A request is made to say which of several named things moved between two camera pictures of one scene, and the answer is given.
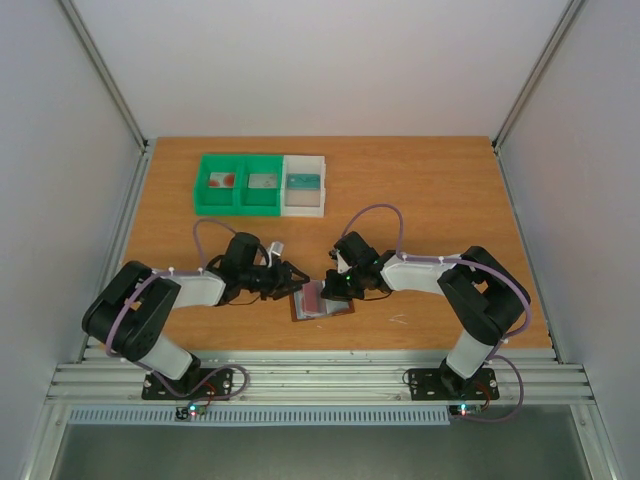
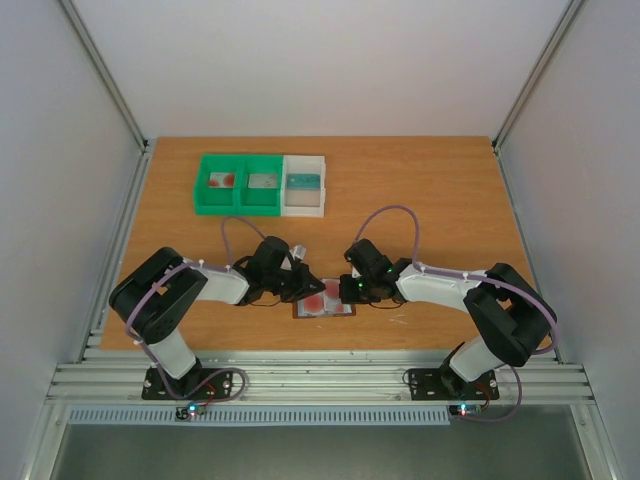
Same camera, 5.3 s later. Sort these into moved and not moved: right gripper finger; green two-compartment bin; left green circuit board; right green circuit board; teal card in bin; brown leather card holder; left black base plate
Moved: right gripper finger
Not moved: right green circuit board; left black base plate; teal card in bin; green two-compartment bin; brown leather card holder; left green circuit board
